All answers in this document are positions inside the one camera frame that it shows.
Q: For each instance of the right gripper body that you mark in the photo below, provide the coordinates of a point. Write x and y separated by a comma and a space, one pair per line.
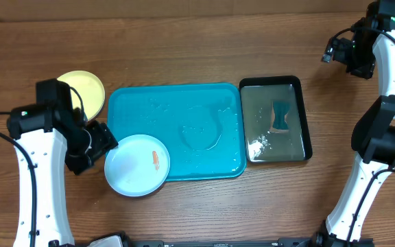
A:
337, 48

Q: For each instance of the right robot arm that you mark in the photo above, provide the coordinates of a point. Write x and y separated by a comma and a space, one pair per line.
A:
372, 48

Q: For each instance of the light blue plate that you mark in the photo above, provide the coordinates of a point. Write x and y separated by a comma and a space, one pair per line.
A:
138, 166

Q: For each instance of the teal plastic tray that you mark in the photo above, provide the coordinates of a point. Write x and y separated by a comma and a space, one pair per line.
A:
201, 126

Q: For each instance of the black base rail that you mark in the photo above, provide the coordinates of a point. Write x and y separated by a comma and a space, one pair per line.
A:
121, 239

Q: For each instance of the black water tray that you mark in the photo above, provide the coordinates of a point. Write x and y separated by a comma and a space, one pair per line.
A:
263, 146

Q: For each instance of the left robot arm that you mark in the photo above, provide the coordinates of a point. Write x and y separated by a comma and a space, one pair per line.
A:
58, 132

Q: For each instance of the yellow-green plate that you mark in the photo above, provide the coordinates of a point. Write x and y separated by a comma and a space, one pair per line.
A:
90, 88

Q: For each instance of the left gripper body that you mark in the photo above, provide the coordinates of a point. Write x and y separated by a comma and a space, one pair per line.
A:
91, 141

